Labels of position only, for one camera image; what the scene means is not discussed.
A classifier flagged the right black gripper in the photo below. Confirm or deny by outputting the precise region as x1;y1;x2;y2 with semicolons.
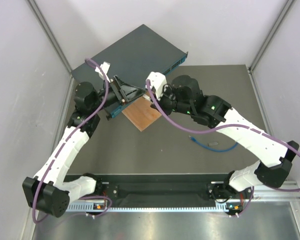
150;85;193;118

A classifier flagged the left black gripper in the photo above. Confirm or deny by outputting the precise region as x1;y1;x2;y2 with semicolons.
90;74;146;113

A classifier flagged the silver transceiver plug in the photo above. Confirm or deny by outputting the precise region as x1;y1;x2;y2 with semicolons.
142;94;152;102

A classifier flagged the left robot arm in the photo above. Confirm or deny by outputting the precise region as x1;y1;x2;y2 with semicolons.
22;75;146;218

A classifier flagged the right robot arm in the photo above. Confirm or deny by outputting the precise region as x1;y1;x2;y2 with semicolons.
145;72;299;198

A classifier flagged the wooden board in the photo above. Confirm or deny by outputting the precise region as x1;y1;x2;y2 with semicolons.
122;97;162;132

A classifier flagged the grey table mat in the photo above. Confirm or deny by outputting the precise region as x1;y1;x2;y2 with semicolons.
51;64;282;175

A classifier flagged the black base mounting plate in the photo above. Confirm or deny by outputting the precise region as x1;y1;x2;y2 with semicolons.
46;173;286;208

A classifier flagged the blue-grey network switch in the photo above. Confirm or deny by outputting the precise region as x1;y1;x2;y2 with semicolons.
70;23;189;122

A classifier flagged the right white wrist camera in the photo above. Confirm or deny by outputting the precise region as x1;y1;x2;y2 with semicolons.
147;71;167;101

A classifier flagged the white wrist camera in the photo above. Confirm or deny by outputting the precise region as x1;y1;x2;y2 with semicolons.
147;71;167;101
94;61;111;83

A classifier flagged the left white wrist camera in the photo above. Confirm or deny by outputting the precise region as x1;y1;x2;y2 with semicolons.
94;61;111;83

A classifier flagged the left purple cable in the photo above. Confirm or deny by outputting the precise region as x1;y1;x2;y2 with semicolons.
31;57;113;224

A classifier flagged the purple cable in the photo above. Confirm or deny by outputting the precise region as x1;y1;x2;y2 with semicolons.
31;57;113;224
145;79;300;218

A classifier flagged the blue ethernet cable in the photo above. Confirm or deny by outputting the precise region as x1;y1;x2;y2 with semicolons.
188;135;239;153

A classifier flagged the perforated cable duct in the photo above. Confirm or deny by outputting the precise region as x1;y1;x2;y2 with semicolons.
64;201;231;213

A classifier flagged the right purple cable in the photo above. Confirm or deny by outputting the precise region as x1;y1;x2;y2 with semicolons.
145;79;300;218

